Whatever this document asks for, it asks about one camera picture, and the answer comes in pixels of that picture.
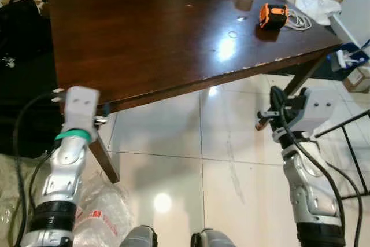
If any dark wooden table leg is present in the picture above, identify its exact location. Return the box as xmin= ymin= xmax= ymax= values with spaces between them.
xmin=283 ymin=56 xmax=325 ymax=97
xmin=88 ymin=131 xmax=121 ymax=185

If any small labelled cardboard box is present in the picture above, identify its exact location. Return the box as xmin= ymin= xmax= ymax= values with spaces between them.
xmin=344 ymin=65 xmax=370 ymax=93

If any white power strip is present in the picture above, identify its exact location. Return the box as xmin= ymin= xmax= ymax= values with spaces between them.
xmin=337 ymin=50 xmax=362 ymax=69

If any clear plastic bag red print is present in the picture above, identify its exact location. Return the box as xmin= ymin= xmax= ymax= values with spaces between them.
xmin=72 ymin=172 xmax=137 ymax=247

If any orange black tape measure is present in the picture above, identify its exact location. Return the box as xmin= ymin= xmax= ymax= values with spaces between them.
xmin=258 ymin=3 xmax=289 ymax=29

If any white plastic bag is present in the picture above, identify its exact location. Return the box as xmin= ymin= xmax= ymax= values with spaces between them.
xmin=295 ymin=0 xmax=343 ymax=26

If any grey left robot leg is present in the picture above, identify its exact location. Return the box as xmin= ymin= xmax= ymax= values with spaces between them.
xmin=119 ymin=225 xmax=158 ymax=247

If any grey robot leg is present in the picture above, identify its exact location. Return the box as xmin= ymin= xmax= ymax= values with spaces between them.
xmin=119 ymin=225 xmax=158 ymax=247
xmin=191 ymin=228 xmax=237 ymax=247

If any black bag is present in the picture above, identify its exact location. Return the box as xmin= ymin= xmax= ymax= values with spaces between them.
xmin=0 ymin=0 xmax=53 ymax=57

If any grey right robot leg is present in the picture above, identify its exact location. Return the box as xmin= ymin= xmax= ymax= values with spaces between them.
xmin=191 ymin=228 xmax=237 ymax=247

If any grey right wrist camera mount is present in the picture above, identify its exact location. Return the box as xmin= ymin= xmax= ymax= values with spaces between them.
xmin=299 ymin=89 xmax=338 ymax=135

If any black metal frame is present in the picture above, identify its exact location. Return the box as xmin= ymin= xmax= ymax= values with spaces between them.
xmin=315 ymin=110 xmax=370 ymax=201

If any coiled white cable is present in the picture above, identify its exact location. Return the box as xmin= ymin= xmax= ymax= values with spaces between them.
xmin=284 ymin=9 xmax=313 ymax=32

